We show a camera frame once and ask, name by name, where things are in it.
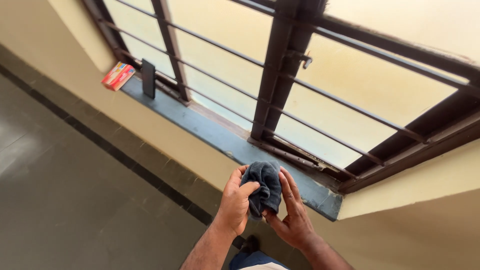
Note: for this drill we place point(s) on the person's right hand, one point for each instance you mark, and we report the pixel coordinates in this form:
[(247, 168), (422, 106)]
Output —
[(296, 221)]

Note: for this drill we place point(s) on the person's dark shoe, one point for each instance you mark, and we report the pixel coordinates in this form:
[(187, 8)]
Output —
[(249, 244)]

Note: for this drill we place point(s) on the person's white shirt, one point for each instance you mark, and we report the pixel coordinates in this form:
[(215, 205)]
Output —
[(263, 266)]

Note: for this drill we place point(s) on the red cardboard box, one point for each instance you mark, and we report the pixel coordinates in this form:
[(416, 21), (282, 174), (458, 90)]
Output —
[(117, 76)]

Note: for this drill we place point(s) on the metal window latch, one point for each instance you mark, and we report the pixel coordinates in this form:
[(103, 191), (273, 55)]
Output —
[(305, 60)]

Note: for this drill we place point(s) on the person's blue trousers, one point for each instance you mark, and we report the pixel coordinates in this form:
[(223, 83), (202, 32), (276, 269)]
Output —
[(257, 260)]

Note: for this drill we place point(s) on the black phone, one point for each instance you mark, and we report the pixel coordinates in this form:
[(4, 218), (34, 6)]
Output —
[(148, 79)]

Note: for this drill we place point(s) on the person's left hand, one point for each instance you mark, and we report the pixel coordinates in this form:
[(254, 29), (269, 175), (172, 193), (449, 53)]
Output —
[(233, 208)]

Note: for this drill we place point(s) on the brown barred window frame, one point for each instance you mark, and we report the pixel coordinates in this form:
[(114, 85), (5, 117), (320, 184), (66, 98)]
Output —
[(285, 78)]

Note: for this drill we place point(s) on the grey stone window sill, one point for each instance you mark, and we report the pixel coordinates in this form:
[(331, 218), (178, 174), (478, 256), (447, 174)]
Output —
[(225, 137)]

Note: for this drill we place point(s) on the dark grey cleaning cloth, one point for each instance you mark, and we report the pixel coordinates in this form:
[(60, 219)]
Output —
[(264, 185)]

